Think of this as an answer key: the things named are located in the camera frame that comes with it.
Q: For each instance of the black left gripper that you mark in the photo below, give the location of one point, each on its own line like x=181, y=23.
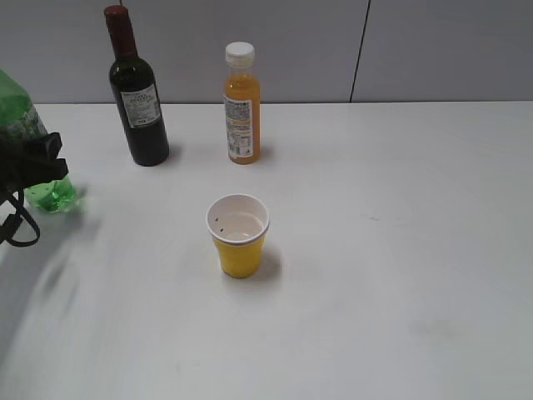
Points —
x=35, y=162

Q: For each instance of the green sprite bottle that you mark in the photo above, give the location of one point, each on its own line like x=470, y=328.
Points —
x=20, y=123

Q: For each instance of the yellow paper cup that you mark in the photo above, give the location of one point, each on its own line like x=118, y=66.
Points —
x=238, y=224

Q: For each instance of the dark red wine bottle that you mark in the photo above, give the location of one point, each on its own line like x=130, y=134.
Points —
x=135, y=92

